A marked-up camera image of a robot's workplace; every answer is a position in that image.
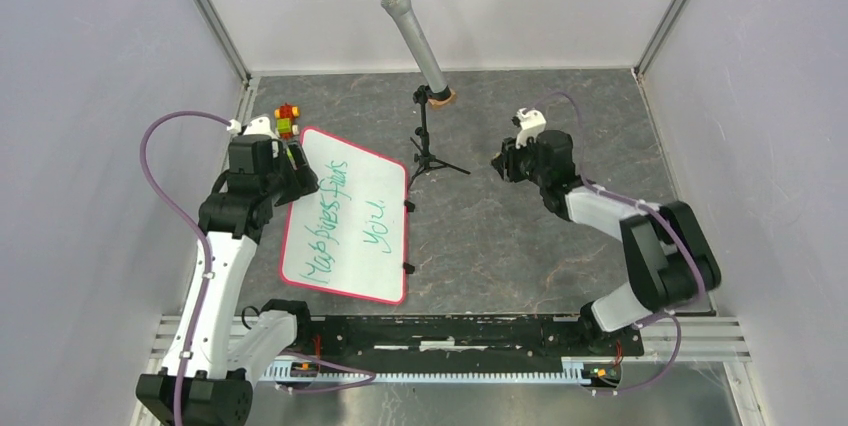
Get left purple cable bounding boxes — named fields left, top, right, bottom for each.
left=139, top=111, right=243, bottom=426

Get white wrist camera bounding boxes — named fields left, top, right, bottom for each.
left=513, top=108, right=547, bottom=149
left=226, top=115, right=280, bottom=140

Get white slotted cable duct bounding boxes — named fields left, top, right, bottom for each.
left=257, top=356, right=620, bottom=388

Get colourful toy block pile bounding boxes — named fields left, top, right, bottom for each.
left=274, top=103, right=300, bottom=139

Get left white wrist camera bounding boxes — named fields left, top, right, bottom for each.
left=226, top=115, right=280, bottom=140

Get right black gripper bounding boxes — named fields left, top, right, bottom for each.
left=492, top=131, right=549, bottom=188

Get brown wooden block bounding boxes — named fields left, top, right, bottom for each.
left=428, top=90, right=457, bottom=110

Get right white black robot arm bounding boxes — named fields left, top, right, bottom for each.
left=491, top=130, right=722, bottom=354

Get pink framed whiteboard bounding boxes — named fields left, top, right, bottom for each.
left=279, top=127, right=408, bottom=305

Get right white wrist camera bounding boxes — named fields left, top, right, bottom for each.
left=513, top=108, right=547, bottom=149

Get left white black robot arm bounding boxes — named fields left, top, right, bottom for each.
left=136, top=134, right=317, bottom=425

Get grey microphone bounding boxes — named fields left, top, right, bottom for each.
left=379, top=0, right=470, bottom=189

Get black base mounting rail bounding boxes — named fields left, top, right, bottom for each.
left=290, top=314, right=645, bottom=374

